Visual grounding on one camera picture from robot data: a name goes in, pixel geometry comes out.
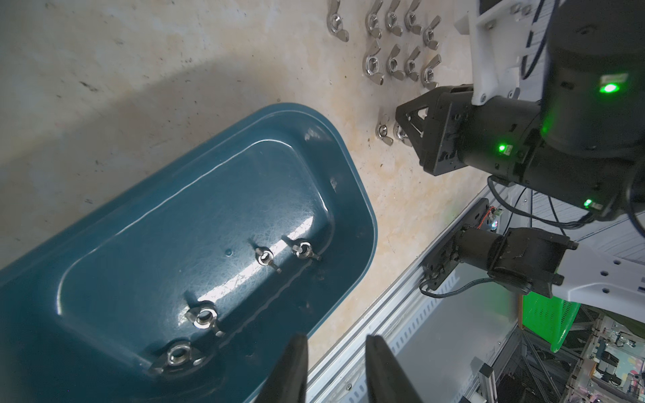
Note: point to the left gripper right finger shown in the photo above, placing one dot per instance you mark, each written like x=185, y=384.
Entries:
x=386, y=380

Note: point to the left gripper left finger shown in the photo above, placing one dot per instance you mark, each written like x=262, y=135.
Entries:
x=288, y=380

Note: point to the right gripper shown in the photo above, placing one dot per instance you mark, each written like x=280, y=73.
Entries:
x=448, y=133

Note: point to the teal plastic storage box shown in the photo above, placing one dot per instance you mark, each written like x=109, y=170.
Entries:
x=85, y=314

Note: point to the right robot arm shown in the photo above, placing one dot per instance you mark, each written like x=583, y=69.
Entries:
x=582, y=143

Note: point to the silver wing nut in box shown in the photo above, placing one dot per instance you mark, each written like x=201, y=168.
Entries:
x=205, y=317
x=265, y=257
x=179, y=358
x=303, y=250

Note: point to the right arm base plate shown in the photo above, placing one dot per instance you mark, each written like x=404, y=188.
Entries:
x=442, y=258

